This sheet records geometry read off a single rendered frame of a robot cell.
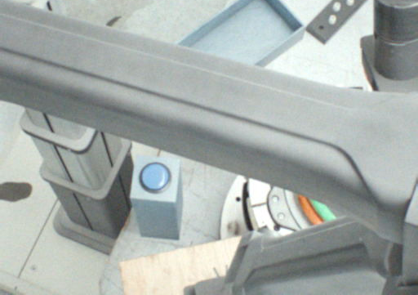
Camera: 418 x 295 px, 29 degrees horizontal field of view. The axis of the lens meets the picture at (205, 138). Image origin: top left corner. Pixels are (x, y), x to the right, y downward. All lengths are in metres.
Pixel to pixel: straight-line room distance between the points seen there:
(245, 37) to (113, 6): 1.26
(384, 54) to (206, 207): 0.69
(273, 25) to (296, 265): 0.77
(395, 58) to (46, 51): 0.49
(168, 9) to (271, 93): 2.15
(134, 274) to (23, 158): 0.99
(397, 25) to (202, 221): 0.74
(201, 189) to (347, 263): 0.97
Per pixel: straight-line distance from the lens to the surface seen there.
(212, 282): 0.96
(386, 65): 0.87
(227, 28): 1.34
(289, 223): 1.15
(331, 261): 0.56
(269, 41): 1.33
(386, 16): 0.83
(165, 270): 1.16
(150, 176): 1.22
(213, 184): 1.49
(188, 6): 2.54
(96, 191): 1.62
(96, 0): 2.57
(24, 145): 2.12
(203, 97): 0.40
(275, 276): 0.67
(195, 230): 1.47
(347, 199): 0.39
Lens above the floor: 2.21
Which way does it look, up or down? 70 degrees down
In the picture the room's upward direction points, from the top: 1 degrees clockwise
